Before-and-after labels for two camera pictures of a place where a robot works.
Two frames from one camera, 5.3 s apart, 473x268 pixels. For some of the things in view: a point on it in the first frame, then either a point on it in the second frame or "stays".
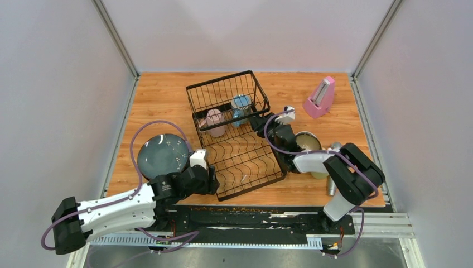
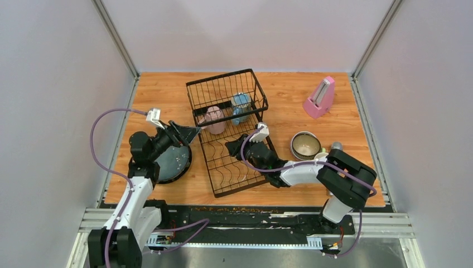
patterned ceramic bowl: x=308 y=140 stays
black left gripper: x=211 y=186 -> x=179 y=135
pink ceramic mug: x=214 y=116 stays
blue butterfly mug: x=241 y=105 stays
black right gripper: x=257 y=123 -> x=235 y=147
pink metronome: x=321 y=100 stays
